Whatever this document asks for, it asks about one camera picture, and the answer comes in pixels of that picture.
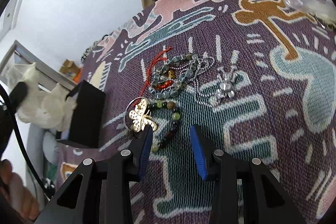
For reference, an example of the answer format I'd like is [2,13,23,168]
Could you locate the silver figure pendant necklace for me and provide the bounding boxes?
[184,56,238,109]

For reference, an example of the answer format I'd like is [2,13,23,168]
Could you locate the multicolour stone bead bracelet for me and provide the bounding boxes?
[148,101,181,152]

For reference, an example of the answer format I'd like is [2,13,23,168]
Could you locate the black cable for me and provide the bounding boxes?
[0,84,51,199]

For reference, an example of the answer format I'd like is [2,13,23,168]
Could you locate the printed purple woven blanket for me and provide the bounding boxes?
[55,0,336,224]

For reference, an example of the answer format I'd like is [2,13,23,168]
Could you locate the grey door frame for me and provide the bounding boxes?
[0,40,76,90]

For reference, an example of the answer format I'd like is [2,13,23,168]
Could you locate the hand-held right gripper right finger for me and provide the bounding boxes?
[190,126,306,224]

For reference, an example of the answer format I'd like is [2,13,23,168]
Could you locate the cardboard boxes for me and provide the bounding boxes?
[60,59,80,77]

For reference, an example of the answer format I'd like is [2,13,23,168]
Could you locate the blue-grey bead bracelet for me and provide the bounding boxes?
[151,53,201,100]

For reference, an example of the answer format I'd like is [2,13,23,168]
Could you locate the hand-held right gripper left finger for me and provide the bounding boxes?
[34,125,153,224]

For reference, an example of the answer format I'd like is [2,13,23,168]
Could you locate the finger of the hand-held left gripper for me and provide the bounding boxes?
[10,81,28,111]

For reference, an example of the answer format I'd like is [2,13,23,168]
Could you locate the black jewelry box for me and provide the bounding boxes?
[56,80,106,148]

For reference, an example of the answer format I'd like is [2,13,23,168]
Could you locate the red cord bracelet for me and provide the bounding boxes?
[147,46,175,90]

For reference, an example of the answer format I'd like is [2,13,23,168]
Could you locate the gold butterfly pendant hoop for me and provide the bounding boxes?
[126,97,158,135]

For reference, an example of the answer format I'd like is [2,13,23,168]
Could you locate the white plastic bag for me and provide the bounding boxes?
[5,63,76,131]

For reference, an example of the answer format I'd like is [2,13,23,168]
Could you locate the person's left hand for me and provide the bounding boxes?
[0,160,40,222]

